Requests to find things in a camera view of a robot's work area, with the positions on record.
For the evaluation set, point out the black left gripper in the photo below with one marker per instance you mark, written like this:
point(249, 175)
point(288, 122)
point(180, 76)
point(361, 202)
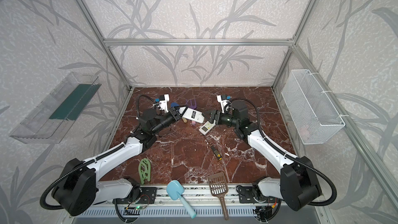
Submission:
point(175, 114)

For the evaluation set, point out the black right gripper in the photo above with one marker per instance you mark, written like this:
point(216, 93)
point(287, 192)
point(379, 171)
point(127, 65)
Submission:
point(215, 116)

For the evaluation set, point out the white remote control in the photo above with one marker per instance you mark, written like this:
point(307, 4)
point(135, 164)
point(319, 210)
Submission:
point(191, 114)

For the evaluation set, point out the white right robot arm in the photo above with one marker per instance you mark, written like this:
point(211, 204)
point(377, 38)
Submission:
point(299, 184)

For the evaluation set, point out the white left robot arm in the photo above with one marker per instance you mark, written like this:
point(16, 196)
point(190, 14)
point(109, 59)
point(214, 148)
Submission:
point(80, 186)

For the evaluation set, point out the blue toy shovel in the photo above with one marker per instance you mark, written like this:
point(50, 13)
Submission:
point(174, 104)

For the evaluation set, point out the purple toy rake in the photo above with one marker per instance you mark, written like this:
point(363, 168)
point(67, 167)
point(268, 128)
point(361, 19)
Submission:
point(191, 103)

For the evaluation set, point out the black yellow screwdriver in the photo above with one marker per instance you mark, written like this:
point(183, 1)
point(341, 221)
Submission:
point(216, 153)

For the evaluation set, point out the green plastic slotted tool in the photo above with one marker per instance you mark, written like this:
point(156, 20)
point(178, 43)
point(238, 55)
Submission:
point(144, 170)

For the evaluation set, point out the brown litter scoop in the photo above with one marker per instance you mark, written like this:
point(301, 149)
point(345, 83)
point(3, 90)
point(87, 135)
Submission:
point(219, 188)

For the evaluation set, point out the light blue plastic scoop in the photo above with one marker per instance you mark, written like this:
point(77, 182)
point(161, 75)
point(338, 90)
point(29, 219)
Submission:
point(175, 191)

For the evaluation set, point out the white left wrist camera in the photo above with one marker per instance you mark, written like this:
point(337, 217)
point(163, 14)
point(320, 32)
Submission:
point(162, 101)

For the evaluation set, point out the aluminium front rail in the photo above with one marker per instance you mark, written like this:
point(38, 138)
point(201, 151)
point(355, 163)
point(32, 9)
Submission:
point(199, 194)

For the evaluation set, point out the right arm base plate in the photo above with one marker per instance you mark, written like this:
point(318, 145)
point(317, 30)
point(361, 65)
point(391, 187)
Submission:
point(250, 194)

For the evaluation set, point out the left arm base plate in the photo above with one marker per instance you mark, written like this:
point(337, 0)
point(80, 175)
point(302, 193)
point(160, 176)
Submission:
point(142, 195)

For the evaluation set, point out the white wire mesh basket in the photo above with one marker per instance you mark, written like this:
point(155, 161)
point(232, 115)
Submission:
point(313, 114)

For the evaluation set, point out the clear plastic wall shelf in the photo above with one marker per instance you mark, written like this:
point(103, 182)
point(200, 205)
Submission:
point(50, 121)

